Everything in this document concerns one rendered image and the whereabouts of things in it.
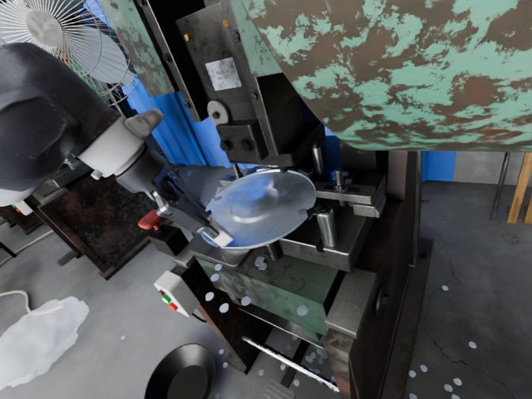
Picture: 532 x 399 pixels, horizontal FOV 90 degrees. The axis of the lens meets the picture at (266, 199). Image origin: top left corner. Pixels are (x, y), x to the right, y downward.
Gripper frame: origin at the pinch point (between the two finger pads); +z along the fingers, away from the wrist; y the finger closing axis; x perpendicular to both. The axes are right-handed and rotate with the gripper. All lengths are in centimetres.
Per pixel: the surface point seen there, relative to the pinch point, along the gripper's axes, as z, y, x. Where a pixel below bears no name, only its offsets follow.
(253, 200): 6.1, -10.8, 7.7
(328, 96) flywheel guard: -19.7, 26.2, 23.6
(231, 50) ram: -21.6, -10.1, 23.4
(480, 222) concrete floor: 114, -36, 79
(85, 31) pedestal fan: -49, -77, -8
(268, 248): 14.8, -3.4, 3.8
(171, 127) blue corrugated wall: 21, -247, -51
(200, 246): 2.2, -2.8, -6.0
